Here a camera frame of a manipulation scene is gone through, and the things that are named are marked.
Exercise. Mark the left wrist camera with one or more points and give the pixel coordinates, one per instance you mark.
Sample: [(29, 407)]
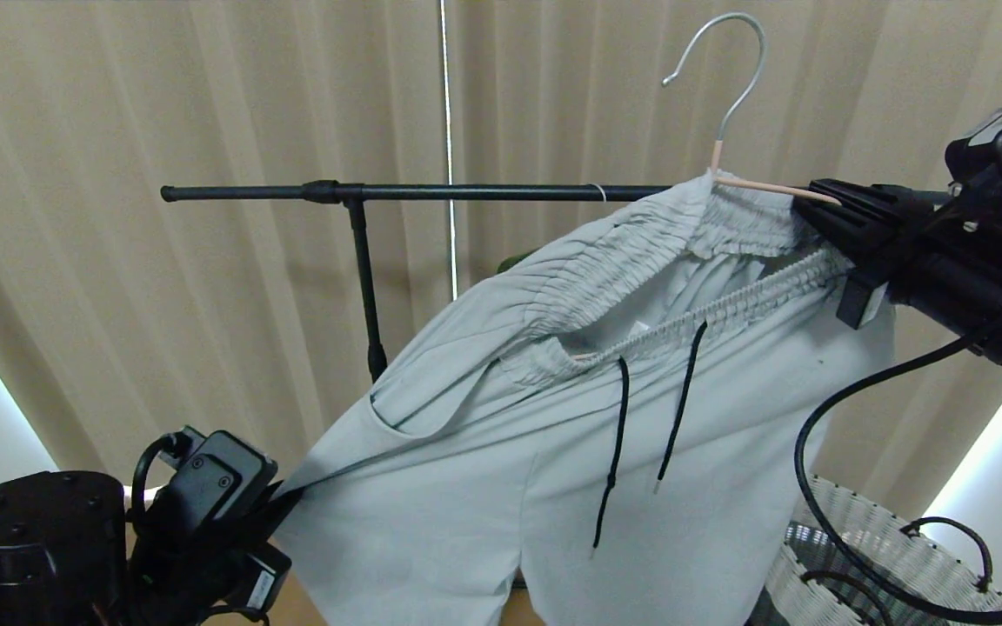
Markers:
[(214, 478)]

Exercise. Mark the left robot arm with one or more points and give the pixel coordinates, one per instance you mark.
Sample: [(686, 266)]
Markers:
[(40, 548)]

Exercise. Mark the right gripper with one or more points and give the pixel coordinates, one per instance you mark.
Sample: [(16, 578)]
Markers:
[(927, 269)]

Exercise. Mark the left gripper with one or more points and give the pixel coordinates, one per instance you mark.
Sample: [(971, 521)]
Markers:
[(205, 574)]

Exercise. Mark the beige curtain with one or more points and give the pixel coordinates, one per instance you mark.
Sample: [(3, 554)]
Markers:
[(162, 104)]

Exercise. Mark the black clothes rack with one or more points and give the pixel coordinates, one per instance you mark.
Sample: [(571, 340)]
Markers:
[(466, 191)]

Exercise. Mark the white laundry basket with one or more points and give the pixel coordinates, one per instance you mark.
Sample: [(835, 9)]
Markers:
[(901, 539)]

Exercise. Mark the green long-sleeved shirt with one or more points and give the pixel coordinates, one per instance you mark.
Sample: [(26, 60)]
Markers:
[(514, 263)]

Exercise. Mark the pink clothes hanger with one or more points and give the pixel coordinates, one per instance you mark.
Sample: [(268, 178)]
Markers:
[(716, 156)]

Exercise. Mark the pale grey shorts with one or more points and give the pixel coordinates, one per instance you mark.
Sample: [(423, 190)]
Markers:
[(466, 487)]

